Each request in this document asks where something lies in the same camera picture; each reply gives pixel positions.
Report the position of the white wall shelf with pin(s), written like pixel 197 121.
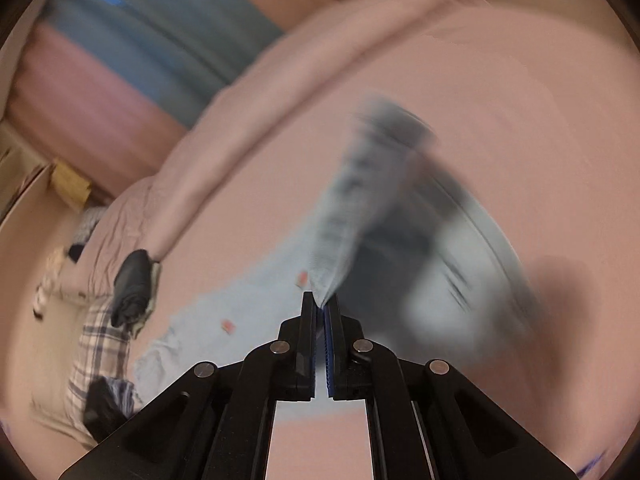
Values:
pixel 21 164

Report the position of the white plush toy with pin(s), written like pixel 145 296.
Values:
pixel 49 281

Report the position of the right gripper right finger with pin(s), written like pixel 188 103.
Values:
pixel 428 421

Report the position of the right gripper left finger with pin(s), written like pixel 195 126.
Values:
pixel 213 422

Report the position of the folded pale green garment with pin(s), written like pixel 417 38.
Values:
pixel 149 308

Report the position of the blue checked pillow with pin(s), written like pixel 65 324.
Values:
pixel 89 219

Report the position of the pink folded duvet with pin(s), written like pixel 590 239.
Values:
pixel 154 212

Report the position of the folded dark blue jeans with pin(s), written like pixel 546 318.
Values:
pixel 132 289

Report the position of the light blue strawberry pants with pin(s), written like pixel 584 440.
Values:
pixel 399 243

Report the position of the pink and blue curtain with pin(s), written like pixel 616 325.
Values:
pixel 111 85

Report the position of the yellow hanging tassel cloth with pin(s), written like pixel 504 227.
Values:
pixel 73 188

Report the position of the plaid pillow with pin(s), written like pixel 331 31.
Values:
pixel 102 352

